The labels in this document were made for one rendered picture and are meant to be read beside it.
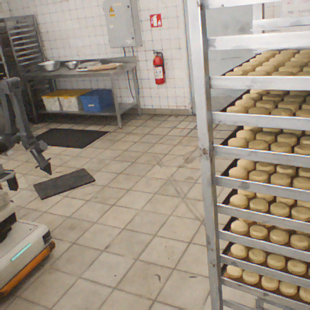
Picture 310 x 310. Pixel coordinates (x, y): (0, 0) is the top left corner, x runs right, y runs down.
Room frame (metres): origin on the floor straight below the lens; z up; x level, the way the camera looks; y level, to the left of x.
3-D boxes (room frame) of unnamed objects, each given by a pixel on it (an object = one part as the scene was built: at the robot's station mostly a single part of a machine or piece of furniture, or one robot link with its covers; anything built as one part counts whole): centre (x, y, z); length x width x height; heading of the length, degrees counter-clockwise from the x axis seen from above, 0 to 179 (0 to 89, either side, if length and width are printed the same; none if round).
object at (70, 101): (5.93, 1.24, 0.36); 0.47 x 0.38 x 0.26; 150
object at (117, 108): (5.85, 1.11, 0.49); 1.90 x 0.72 x 0.98; 60
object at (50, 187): (3.45, 1.05, 0.01); 0.60 x 0.40 x 0.03; 117
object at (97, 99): (5.70, 0.85, 0.36); 0.47 x 0.38 x 0.26; 152
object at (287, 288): (0.77, -0.34, 0.87); 0.05 x 0.05 x 0.02
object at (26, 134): (2.09, 0.79, 1.18); 0.11 x 0.06 x 0.43; 152
